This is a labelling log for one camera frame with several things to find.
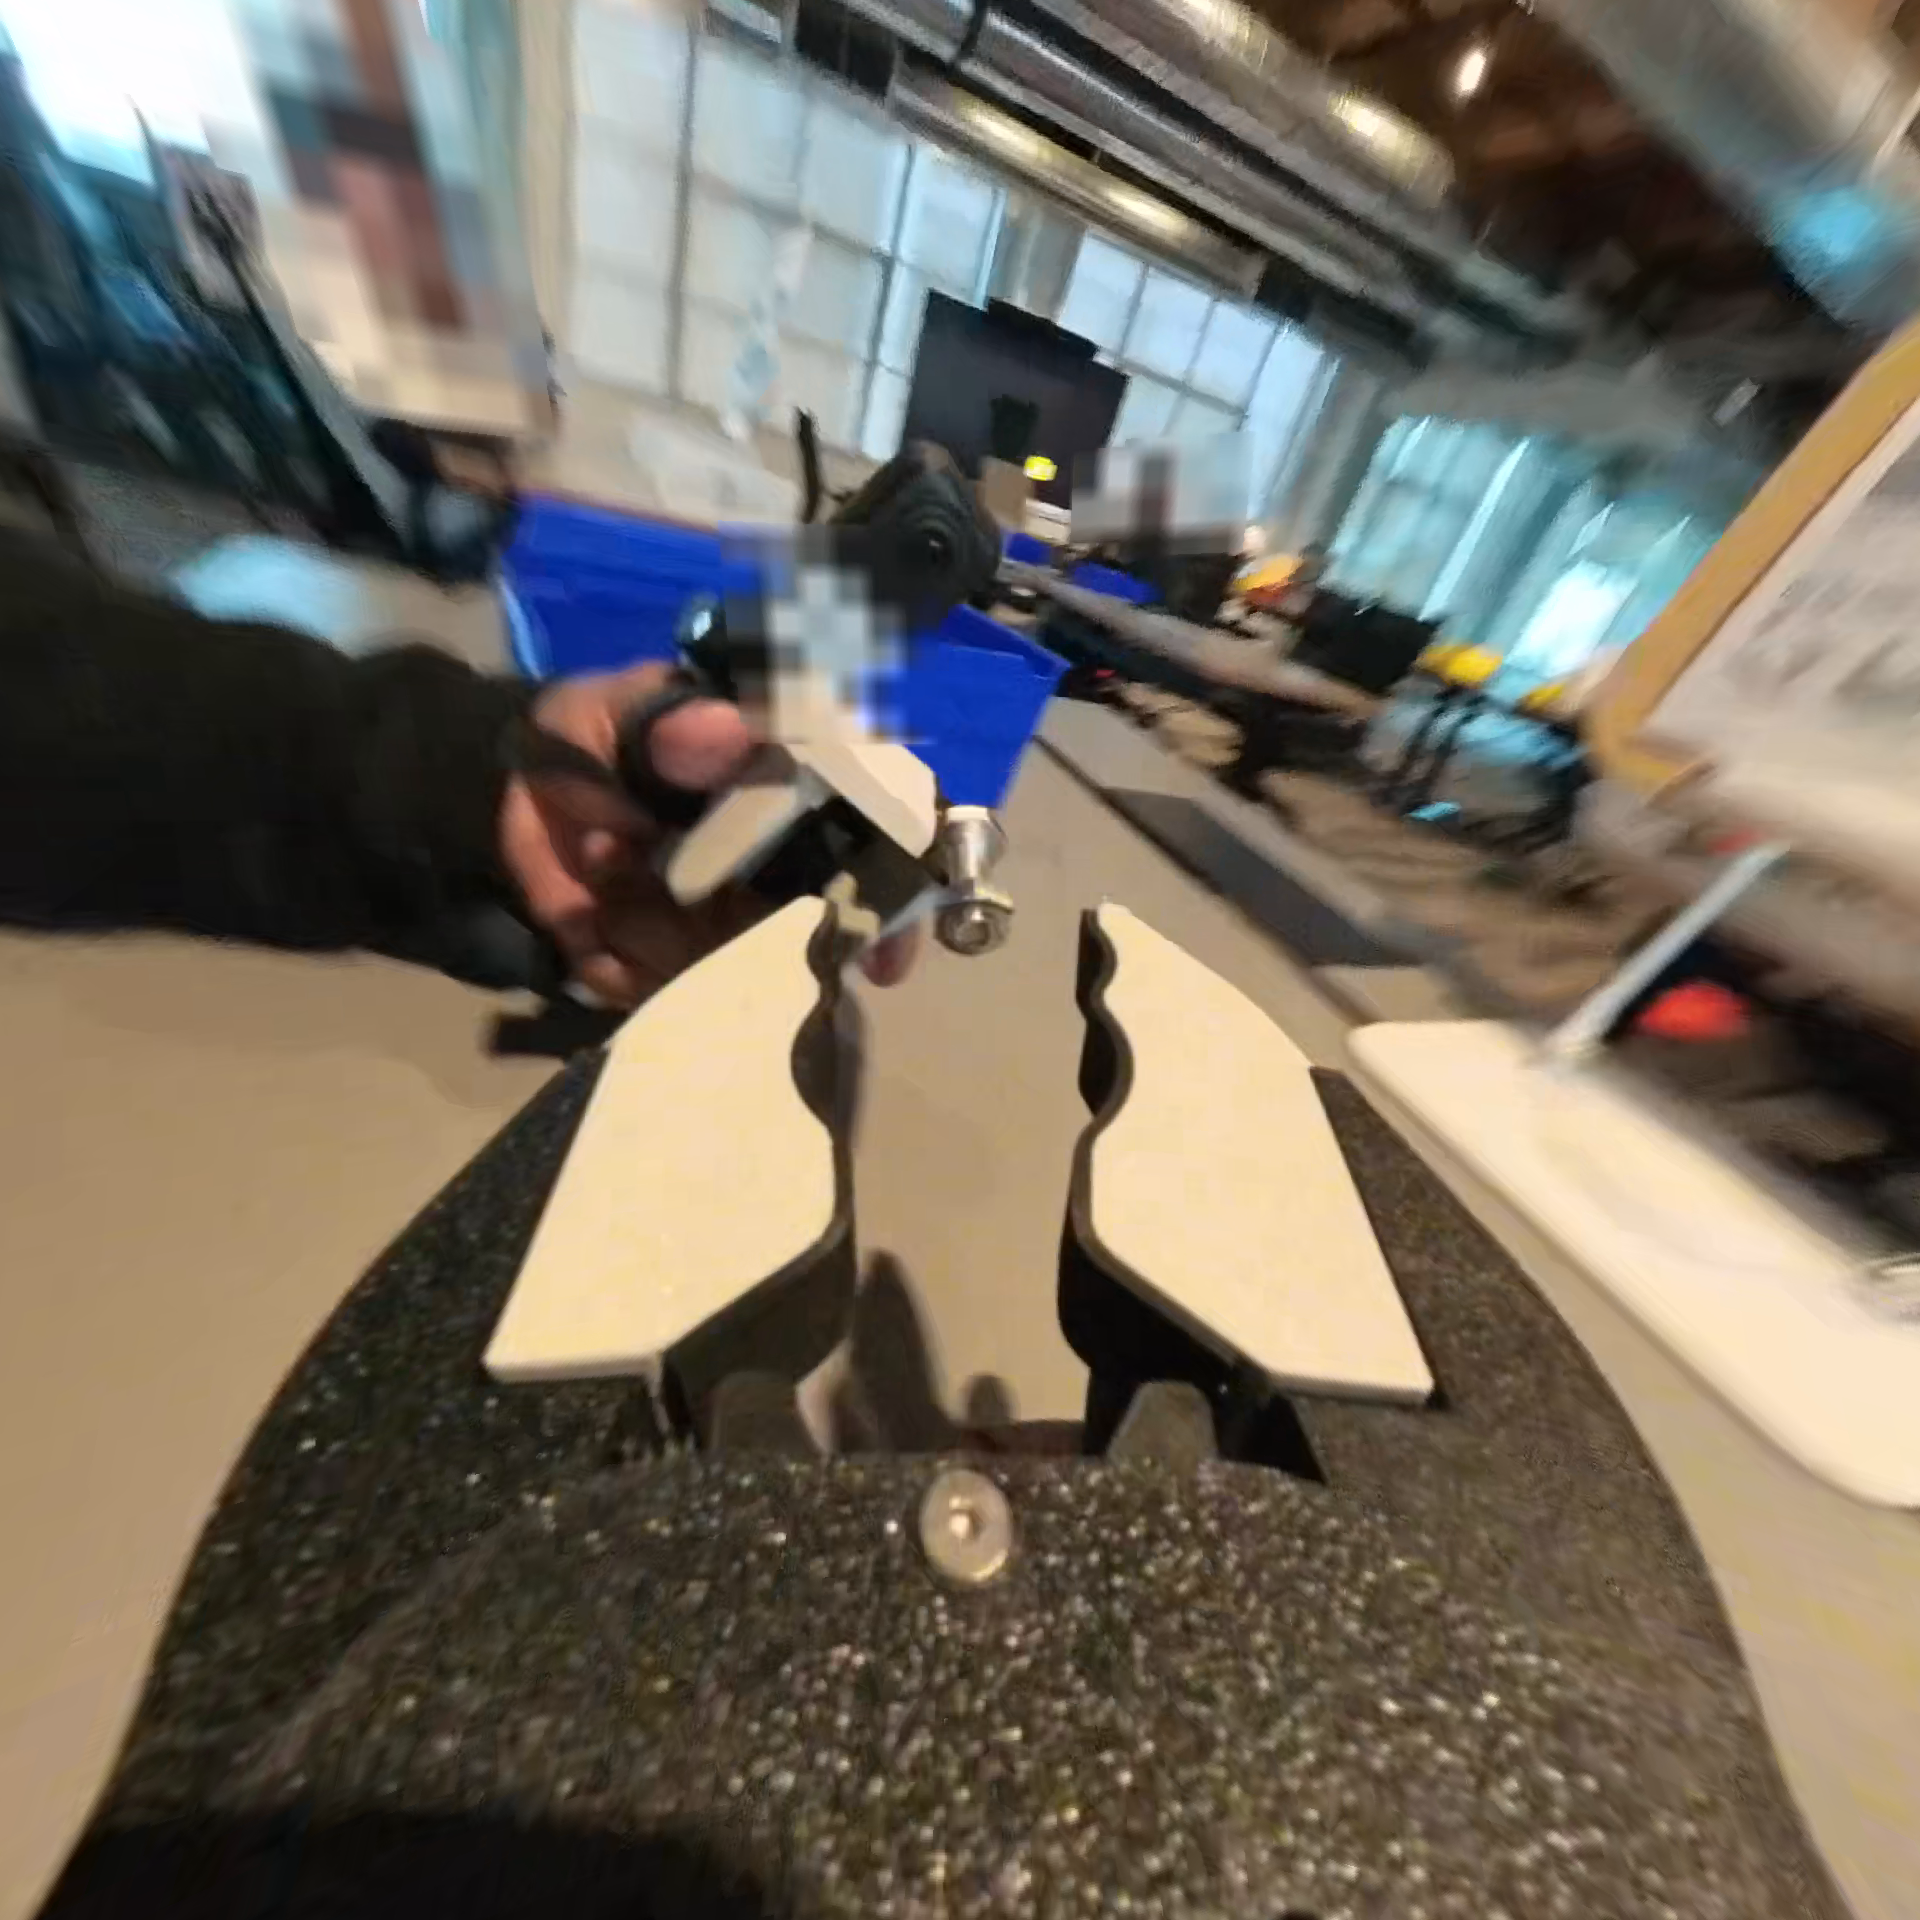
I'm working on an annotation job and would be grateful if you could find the silver metal bolt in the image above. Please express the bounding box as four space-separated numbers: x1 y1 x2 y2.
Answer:
935 804 1020 961

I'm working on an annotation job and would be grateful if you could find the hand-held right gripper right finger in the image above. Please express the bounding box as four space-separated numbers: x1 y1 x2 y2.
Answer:
1063 900 1435 1407

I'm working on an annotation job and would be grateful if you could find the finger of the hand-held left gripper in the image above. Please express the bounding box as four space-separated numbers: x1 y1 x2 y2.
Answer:
660 766 819 908
768 678 947 864

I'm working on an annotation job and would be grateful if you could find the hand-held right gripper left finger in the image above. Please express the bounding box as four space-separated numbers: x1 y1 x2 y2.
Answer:
488 896 859 1387

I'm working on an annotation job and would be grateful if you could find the person's left hand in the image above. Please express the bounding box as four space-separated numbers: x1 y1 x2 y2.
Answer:
496 662 938 1010

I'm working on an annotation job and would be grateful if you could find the blue plastic storage bin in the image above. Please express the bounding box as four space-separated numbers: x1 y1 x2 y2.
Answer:
489 494 1073 811

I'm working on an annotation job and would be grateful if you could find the black monitor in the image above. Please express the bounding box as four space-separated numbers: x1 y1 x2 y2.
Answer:
900 289 1130 502

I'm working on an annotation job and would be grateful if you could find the desk cable flap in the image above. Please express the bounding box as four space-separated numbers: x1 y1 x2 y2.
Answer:
1105 787 1418 972

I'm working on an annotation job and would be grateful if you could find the person's left forearm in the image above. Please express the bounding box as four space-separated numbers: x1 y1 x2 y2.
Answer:
0 518 550 970

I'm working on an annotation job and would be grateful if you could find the metal ventilation duct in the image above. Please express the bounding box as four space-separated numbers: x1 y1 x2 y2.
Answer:
855 0 1578 338

